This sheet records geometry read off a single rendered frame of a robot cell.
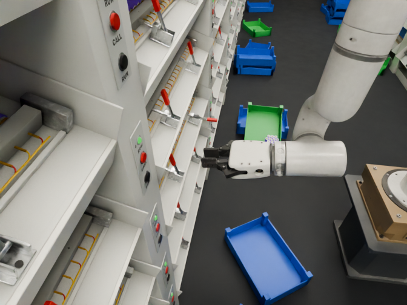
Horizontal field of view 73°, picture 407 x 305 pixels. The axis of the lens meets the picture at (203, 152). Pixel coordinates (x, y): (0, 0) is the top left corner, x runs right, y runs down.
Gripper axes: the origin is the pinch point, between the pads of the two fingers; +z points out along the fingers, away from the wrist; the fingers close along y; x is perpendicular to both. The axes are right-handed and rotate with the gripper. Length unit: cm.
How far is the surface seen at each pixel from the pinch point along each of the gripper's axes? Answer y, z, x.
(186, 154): 9.5, 10.2, -7.8
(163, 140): -6.6, 7.9, 11.6
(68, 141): -30.7, 6.7, 31.7
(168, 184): -3.6, 12.1, -6.8
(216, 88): 84, 13, -27
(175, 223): -3.4, 14.7, -26.1
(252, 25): 271, 2, -57
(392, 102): 136, -100, -74
